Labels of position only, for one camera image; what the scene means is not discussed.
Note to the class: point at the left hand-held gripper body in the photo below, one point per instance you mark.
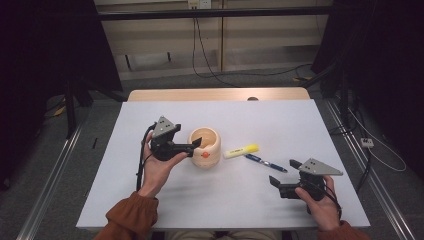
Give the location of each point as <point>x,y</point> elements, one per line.
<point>163,146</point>

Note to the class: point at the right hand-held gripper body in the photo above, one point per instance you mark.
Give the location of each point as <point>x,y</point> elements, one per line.
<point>313,181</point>

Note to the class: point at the cream ribbed pen holder cup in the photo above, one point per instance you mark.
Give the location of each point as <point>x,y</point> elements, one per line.
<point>208,160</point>

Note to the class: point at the blue pen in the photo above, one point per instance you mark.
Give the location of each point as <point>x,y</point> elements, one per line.
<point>266,163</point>

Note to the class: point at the yellow highlighter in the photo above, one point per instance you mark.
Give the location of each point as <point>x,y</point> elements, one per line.
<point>240,151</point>

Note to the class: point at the person's left hand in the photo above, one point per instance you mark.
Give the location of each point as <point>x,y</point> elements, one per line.
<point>155,173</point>

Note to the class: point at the person's right hand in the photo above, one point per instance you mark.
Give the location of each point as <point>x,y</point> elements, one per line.
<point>325,210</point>

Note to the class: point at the wooden table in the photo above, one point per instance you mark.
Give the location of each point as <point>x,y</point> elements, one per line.
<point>200,94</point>

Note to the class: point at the white table cover sheet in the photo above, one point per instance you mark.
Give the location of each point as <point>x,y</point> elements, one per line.
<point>233,200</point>

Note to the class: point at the white power strip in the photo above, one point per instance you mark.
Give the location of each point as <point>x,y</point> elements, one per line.
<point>367,142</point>

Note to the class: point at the black metal stand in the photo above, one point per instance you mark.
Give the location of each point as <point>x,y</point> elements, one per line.
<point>70,113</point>

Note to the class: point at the black horizontal metal bar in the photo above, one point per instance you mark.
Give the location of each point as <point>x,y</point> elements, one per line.
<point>216,13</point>

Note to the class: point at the black curtain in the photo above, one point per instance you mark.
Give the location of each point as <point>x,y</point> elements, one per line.
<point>40,50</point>
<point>383,66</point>

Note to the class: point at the metal floor rail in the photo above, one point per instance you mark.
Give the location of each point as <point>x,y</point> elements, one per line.
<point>370,173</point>
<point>50,186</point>

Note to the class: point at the white wall power outlet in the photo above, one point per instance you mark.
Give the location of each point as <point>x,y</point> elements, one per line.
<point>199,4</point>

